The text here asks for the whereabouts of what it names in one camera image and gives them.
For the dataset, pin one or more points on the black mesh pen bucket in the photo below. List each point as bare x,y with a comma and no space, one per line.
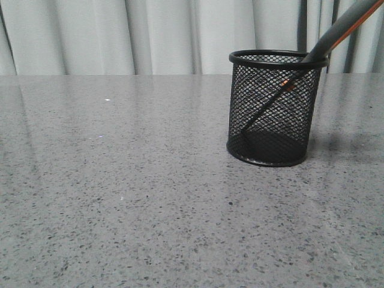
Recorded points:
271,106

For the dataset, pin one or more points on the grey orange handled scissors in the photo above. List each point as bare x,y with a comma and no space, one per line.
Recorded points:
356,15

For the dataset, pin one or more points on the grey white curtain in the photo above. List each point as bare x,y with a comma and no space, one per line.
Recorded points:
153,37

